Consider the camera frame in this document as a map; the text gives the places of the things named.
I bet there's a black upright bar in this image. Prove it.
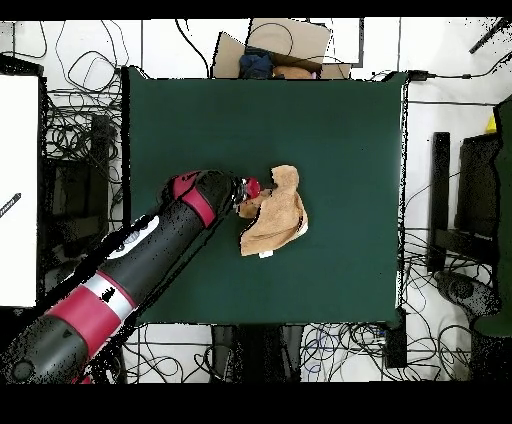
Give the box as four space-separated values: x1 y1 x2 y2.
427 131 451 273

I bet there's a brown cardboard box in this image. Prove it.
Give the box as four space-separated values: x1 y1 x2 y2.
210 17 353 80

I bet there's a tan terry towel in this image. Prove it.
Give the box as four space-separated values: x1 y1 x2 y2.
238 164 310 259

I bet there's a black cable tangle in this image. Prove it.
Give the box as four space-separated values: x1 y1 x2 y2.
39 19 131 161
299 223 497 381

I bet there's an orange cloth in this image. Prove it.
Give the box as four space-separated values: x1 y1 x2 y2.
271 64 314 80

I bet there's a black power strip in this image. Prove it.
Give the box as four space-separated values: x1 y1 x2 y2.
384 307 408 369

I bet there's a black stand foot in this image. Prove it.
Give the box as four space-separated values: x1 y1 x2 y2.
433 269 501 321

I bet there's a black pen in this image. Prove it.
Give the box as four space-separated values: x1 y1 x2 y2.
0 192 22 219

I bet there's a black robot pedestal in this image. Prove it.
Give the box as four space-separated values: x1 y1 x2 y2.
209 324 305 383

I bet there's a black rod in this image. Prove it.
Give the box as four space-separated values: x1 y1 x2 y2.
468 16 512 55

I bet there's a black chair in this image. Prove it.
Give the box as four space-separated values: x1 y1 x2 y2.
455 133 501 241

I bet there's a dark green cloth cover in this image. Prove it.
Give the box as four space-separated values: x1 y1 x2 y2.
473 93 512 337

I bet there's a dark blue cloth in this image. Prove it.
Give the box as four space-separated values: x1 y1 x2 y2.
238 46 275 80

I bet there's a dark green table cloth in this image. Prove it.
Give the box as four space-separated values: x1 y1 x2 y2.
121 65 409 325

